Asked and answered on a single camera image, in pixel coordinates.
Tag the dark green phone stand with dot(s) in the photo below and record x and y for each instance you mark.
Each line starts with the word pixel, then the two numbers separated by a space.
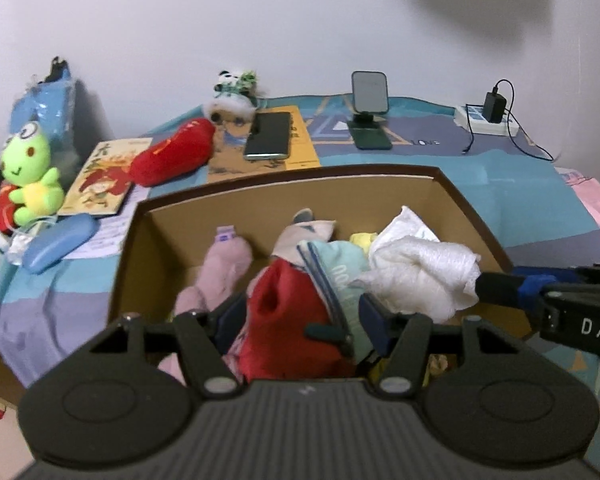
pixel 372 135

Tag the black charger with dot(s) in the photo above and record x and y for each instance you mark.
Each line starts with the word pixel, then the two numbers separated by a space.
pixel 495 107

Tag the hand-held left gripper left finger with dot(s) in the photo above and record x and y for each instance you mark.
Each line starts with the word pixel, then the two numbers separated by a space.
pixel 232 317

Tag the blue glasses case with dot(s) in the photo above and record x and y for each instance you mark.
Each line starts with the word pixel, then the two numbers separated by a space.
pixel 55 245

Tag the clear plastic bag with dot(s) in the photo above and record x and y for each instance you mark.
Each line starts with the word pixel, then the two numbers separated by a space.
pixel 20 242

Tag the pink fuzzy sock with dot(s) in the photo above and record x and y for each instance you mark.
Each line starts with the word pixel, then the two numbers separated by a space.
pixel 220 270

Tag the white printed paper sheet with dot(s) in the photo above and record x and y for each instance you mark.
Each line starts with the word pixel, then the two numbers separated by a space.
pixel 107 237

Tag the illustrated picture book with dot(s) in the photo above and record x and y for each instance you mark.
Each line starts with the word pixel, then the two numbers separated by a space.
pixel 105 180

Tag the red cloth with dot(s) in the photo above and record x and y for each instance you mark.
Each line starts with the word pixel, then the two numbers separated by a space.
pixel 285 320

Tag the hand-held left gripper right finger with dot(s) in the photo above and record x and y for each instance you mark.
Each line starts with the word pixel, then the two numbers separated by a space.
pixel 375 321

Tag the small panda plush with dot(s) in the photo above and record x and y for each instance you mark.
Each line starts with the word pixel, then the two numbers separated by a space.
pixel 232 84

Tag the white furry plush toy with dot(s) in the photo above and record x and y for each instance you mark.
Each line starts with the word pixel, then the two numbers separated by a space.
pixel 230 109

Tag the yellow book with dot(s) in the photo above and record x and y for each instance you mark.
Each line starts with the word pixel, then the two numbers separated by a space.
pixel 305 145

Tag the dark smartphone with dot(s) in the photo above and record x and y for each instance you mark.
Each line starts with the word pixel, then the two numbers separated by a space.
pixel 267 136

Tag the pink grey sock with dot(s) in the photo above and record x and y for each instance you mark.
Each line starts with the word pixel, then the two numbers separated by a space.
pixel 305 240

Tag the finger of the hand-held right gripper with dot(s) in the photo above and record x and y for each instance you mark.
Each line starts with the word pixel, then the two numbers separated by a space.
pixel 530 286

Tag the blue plastic bag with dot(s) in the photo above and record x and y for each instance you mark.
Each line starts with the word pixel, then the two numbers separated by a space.
pixel 50 100

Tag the white power strip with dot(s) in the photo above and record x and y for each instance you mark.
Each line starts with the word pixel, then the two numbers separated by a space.
pixel 472 117

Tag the red chili plush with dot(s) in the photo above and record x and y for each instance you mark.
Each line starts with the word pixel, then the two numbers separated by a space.
pixel 172 152

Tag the green frog plush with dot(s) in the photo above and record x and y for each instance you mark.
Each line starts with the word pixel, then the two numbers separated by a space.
pixel 27 160

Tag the yellow cloth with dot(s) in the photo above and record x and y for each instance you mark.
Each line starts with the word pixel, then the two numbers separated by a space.
pixel 364 241

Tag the brown cardboard box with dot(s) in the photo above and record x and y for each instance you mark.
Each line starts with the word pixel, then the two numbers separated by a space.
pixel 290 195

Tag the blue purple printed tablecloth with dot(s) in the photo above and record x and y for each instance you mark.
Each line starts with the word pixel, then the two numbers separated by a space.
pixel 520 200

